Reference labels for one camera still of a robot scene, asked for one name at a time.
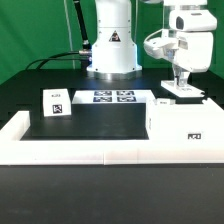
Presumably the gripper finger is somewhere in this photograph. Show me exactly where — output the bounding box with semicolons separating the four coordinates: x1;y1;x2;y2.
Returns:
172;65;181;86
179;71;190;87

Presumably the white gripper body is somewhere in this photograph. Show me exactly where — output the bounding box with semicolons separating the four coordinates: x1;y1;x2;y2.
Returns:
169;0;217;72

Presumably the white cabinet door panel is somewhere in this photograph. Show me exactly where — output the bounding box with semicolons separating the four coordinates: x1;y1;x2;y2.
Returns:
161;80;204;98
156;98;176;106

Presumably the white cabinet body box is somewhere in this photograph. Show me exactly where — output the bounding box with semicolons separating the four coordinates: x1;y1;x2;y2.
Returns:
145;98;224;146

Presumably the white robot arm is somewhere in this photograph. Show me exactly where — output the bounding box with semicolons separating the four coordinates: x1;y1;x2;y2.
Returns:
87;0;217;87

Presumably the white tagged cabinet top block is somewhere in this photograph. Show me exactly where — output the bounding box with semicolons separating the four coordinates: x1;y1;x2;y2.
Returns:
43;89;71;117

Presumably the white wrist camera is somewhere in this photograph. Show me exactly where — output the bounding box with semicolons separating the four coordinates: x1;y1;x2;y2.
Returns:
143;29;178;61

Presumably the black corrugated hose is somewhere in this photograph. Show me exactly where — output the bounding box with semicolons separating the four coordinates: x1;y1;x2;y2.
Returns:
73;0;92;51

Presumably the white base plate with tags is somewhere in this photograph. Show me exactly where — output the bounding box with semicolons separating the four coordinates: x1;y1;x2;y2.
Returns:
72;90;155;104

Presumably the black cable bundle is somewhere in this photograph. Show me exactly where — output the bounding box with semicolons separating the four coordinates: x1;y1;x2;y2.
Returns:
25;49;93;70

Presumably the white U-shaped fence frame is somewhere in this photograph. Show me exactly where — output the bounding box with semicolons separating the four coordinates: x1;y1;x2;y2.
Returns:
0;111;224;165

